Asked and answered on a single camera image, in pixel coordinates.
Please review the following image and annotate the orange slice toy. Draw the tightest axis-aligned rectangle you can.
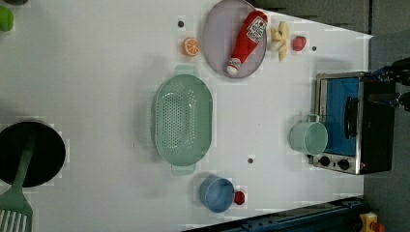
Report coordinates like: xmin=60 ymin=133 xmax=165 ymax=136
xmin=182 ymin=38 xmax=200 ymax=57

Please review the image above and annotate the small red strawberry toy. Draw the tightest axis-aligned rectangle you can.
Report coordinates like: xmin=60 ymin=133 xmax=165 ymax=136
xmin=234 ymin=191 xmax=246 ymax=205

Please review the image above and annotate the green cylinder object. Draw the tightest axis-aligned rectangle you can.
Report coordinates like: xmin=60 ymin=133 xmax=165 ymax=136
xmin=0 ymin=6 xmax=15 ymax=32

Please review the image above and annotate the black camera tripod mount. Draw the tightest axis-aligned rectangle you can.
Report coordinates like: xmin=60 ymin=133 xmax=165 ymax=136
xmin=368 ymin=58 xmax=410 ymax=111

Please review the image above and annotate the black round container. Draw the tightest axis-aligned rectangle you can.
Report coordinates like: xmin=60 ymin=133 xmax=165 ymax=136
xmin=0 ymin=121 xmax=66 ymax=188

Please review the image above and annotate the peeled banana toy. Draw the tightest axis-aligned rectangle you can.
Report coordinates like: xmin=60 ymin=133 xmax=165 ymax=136
xmin=270 ymin=21 xmax=289 ymax=62

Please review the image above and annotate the green oval strainer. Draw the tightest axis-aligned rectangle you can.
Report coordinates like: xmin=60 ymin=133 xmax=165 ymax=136
xmin=151 ymin=65 xmax=213 ymax=176

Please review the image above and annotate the yellow red clamp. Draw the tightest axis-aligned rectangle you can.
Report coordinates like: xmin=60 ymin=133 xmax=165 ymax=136
xmin=360 ymin=213 xmax=386 ymax=232

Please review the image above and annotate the red plush ketchup bottle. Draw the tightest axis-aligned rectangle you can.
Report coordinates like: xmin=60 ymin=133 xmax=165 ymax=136
xmin=226 ymin=10 xmax=268 ymax=75

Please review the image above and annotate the blue cup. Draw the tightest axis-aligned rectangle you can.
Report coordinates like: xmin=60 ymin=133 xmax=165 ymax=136
xmin=199 ymin=175 xmax=234 ymax=214

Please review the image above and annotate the grey round plate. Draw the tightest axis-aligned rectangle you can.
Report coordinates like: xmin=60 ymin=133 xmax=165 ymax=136
xmin=202 ymin=0 xmax=268 ymax=78

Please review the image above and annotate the green slotted spatula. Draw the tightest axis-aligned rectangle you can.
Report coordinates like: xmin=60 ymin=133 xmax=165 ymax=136
xmin=0 ymin=137 xmax=35 ymax=232

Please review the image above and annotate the black toaster oven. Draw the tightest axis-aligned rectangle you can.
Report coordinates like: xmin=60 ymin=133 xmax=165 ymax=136
xmin=312 ymin=72 xmax=395 ymax=175

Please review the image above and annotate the green mug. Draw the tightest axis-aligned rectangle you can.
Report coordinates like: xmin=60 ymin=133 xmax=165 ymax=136
xmin=289 ymin=114 xmax=328 ymax=156

